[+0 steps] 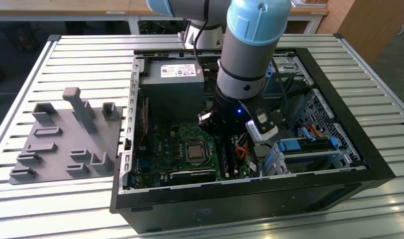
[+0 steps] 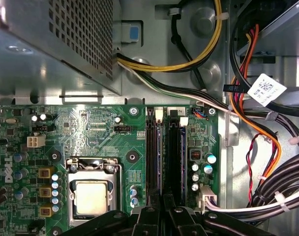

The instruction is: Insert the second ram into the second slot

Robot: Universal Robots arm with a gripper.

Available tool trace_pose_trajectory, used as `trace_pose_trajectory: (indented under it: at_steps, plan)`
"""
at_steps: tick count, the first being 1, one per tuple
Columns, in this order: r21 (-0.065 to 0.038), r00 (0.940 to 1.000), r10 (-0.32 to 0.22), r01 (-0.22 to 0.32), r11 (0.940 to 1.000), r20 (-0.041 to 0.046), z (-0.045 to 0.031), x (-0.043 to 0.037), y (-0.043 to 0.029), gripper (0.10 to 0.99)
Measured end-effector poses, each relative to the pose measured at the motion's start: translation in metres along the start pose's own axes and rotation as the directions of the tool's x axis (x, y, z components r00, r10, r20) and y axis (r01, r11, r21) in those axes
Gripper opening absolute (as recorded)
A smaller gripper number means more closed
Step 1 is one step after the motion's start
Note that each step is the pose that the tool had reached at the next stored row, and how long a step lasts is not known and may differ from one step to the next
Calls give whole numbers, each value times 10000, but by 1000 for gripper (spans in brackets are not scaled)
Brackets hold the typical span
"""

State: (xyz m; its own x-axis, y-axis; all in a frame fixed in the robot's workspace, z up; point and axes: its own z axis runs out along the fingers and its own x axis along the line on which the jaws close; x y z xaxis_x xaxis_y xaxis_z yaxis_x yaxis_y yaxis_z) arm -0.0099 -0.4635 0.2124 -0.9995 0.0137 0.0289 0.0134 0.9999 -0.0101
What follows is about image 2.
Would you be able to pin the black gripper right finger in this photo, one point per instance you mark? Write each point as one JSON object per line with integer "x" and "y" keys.
{"x": 186, "y": 221}

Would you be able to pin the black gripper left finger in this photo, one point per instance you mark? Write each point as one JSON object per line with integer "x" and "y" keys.
{"x": 139, "y": 221}

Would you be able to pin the RAM slot with black latches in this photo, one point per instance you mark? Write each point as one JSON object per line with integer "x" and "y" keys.
{"x": 174, "y": 147}
{"x": 150, "y": 147}

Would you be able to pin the RAM slot with white latches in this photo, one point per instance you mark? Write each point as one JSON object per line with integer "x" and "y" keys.
{"x": 184, "y": 121}
{"x": 158, "y": 115}

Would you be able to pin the white power connector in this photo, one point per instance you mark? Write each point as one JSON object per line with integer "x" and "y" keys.
{"x": 208, "y": 194}

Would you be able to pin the silver CPU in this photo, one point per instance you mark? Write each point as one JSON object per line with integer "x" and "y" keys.
{"x": 91, "y": 197}

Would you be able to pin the metal socket cover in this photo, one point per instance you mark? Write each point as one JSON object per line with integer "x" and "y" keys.
{"x": 110, "y": 175}

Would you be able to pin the CPU socket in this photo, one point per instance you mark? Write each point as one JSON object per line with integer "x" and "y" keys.
{"x": 88, "y": 163}

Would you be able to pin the green Dell motherboard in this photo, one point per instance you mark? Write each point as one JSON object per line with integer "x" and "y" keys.
{"x": 102, "y": 137}

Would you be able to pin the grey power supply unit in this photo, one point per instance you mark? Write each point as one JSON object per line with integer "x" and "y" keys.
{"x": 41, "y": 68}

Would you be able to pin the blue release tab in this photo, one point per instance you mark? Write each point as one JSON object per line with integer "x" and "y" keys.
{"x": 134, "y": 33}

